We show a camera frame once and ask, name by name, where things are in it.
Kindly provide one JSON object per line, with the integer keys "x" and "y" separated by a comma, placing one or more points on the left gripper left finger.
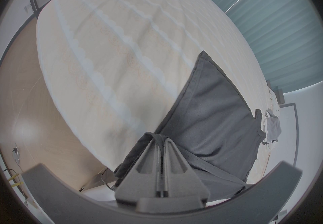
{"x": 136, "y": 189}

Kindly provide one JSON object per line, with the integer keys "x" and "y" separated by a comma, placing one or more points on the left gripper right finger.
{"x": 186, "y": 186}

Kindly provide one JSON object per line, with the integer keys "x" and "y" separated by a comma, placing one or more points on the black T-shirt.
{"x": 214, "y": 117}

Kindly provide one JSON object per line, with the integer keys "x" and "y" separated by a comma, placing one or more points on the bed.
{"x": 113, "y": 54}

